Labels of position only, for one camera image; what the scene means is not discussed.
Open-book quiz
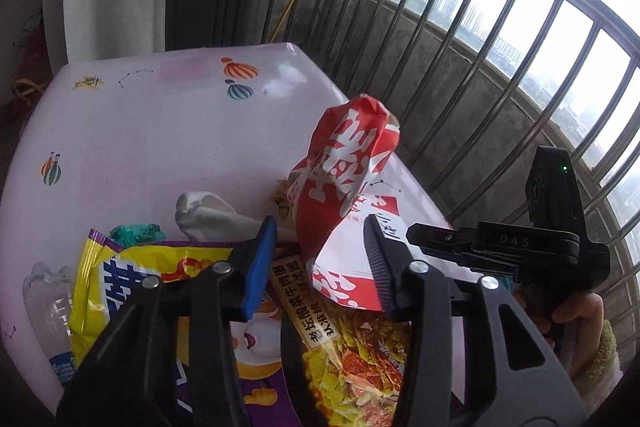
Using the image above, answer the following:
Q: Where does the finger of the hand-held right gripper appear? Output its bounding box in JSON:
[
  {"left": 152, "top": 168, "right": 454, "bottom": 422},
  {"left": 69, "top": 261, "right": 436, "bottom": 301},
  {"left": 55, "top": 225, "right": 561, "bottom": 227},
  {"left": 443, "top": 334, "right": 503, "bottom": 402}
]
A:
[
  {"left": 406, "top": 223, "right": 480, "bottom": 254},
  {"left": 435, "top": 251, "right": 521, "bottom": 280}
]

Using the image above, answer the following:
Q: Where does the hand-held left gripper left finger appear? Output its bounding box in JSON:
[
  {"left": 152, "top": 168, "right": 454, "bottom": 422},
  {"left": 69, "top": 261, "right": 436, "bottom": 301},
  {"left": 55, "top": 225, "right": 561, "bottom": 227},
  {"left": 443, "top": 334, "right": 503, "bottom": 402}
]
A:
[{"left": 57, "top": 216, "right": 281, "bottom": 427}]

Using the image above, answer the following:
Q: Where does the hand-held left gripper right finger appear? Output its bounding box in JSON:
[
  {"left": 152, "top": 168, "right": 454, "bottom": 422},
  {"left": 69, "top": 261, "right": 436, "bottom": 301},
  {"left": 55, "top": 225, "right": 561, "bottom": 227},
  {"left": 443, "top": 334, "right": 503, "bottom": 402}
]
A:
[{"left": 362, "top": 214, "right": 586, "bottom": 427}]

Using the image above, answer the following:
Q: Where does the yellow instant noodle packet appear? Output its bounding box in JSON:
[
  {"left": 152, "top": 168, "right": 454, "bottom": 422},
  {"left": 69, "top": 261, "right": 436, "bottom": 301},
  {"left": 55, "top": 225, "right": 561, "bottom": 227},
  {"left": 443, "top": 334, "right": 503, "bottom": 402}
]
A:
[{"left": 267, "top": 252, "right": 416, "bottom": 427}]

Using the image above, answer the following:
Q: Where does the red and white paper bag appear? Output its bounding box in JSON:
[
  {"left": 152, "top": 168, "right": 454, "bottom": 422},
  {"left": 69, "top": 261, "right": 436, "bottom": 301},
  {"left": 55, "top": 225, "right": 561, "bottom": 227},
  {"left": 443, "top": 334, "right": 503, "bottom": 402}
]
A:
[{"left": 287, "top": 94, "right": 453, "bottom": 313}]

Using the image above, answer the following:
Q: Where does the clear plastic bottle blue label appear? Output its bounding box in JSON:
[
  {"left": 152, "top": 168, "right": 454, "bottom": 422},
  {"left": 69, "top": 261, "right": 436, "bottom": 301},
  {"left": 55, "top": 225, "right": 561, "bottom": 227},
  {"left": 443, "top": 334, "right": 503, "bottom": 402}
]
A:
[{"left": 22, "top": 262, "right": 88, "bottom": 388}]

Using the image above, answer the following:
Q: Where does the person's right forearm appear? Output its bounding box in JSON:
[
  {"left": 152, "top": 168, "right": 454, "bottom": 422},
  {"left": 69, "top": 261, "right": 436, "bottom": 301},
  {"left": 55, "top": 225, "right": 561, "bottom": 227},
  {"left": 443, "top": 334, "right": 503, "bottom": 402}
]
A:
[{"left": 570, "top": 321, "right": 623, "bottom": 400}]

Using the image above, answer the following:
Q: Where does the person's right hand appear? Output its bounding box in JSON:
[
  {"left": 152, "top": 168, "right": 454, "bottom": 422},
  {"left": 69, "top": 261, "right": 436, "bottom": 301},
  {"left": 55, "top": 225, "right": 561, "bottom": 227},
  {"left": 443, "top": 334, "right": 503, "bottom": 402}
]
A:
[{"left": 515, "top": 289, "right": 608, "bottom": 380}]

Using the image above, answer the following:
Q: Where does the small yellow wrapper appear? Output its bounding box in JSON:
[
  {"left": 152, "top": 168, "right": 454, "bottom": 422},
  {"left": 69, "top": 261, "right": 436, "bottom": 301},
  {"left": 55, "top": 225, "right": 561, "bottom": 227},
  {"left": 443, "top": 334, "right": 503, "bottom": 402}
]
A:
[{"left": 270, "top": 179, "right": 295, "bottom": 220}]

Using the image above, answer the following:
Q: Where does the crumpled white tissue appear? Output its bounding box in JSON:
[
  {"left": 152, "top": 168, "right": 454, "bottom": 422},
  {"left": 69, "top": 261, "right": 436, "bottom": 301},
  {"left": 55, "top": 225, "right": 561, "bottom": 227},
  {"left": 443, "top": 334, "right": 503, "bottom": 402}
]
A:
[{"left": 175, "top": 190, "right": 301, "bottom": 243}]

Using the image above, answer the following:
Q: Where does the teal crumpled wrapper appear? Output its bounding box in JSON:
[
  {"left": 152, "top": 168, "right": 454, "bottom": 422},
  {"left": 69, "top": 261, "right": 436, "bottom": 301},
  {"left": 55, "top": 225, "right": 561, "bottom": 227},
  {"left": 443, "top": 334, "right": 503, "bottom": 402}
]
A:
[{"left": 109, "top": 223, "right": 167, "bottom": 245}]

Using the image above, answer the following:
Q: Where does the yellow and purple snack bag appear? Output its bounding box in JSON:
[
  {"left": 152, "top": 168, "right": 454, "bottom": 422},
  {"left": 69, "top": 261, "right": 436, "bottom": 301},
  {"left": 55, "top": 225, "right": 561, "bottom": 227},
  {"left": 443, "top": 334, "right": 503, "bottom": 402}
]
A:
[{"left": 68, "top": 229, "right": 311, "bottom": 427}]

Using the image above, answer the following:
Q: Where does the colourful bag pile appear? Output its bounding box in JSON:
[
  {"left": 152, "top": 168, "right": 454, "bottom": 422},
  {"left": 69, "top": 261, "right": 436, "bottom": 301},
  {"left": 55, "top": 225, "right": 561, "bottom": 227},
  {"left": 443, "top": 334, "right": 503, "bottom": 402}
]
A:
[{"left": 10, "top": 7, "right": 53, "bottom": 108}]

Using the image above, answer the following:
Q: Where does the yellow broom handle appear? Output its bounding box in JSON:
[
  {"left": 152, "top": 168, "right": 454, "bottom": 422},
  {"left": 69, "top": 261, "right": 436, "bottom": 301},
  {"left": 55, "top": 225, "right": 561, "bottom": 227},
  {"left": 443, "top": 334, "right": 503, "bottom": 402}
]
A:
[{"left": 271, "top": 0, "right": 313, "bottom": 45}]

